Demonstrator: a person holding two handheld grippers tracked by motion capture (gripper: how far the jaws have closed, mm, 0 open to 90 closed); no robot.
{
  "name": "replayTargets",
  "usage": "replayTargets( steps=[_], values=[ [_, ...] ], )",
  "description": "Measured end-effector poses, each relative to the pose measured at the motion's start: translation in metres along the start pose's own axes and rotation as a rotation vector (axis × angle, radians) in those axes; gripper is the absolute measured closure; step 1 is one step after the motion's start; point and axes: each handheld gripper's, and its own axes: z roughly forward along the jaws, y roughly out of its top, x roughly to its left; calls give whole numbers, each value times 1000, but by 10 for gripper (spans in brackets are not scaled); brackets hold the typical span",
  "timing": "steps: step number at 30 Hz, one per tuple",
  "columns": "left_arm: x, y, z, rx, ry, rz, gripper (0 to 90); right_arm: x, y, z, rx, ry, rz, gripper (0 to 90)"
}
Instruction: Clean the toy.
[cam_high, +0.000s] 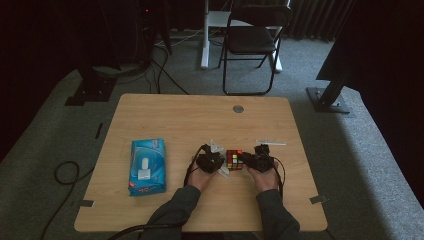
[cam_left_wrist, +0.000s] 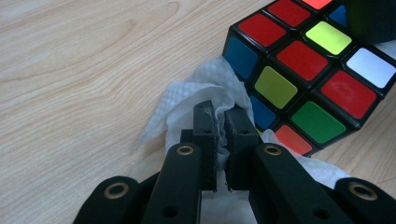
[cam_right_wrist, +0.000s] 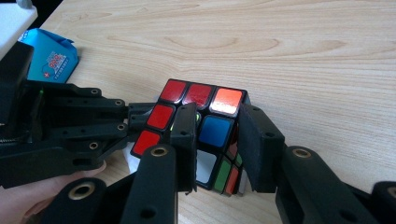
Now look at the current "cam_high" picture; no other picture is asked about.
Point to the black stand base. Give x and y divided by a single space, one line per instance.
93 88

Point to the multicoloured puzzle cube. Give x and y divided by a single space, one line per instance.
234 160

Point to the person's left hand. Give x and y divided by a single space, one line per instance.
198 178

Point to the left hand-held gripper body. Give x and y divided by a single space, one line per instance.
208 161

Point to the person's right hand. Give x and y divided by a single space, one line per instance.
266 181

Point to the black tape strip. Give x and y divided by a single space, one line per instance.
99 130

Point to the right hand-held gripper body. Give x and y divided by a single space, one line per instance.
261 160

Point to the dark equipment rack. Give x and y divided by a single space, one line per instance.
140 26

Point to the black stand with metal base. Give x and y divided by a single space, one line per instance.
328 100

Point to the white desk frame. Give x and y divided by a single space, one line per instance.
205 40

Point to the blue wet wipes pack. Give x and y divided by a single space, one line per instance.
146 166

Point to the grey tape strip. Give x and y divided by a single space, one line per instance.
86 203
318 199

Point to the black folding chair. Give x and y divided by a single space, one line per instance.
250 40

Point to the dark pleated curtain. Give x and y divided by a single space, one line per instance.
313 20

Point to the grey round table grommet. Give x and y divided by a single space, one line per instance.
238 109

